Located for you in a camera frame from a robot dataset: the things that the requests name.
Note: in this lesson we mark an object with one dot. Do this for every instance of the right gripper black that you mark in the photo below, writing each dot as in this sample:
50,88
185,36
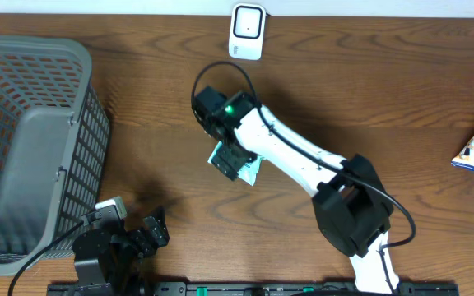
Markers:
226,164

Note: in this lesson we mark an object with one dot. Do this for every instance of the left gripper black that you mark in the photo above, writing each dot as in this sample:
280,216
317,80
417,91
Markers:
147,245

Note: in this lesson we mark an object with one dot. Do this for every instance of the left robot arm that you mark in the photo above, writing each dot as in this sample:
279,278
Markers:
107,254

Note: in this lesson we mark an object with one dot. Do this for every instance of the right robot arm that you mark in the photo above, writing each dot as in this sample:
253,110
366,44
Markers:
350,205

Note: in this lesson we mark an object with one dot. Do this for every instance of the grey plastic basket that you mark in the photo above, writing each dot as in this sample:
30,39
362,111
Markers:
54,136

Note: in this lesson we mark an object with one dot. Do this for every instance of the mint wet wipes pack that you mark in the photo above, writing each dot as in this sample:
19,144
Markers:
249,172

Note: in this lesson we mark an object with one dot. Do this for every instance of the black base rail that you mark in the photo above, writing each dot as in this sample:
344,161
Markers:
341,288

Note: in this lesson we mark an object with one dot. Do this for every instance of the white barcode scanner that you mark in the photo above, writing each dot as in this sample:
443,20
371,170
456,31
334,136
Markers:
247,31

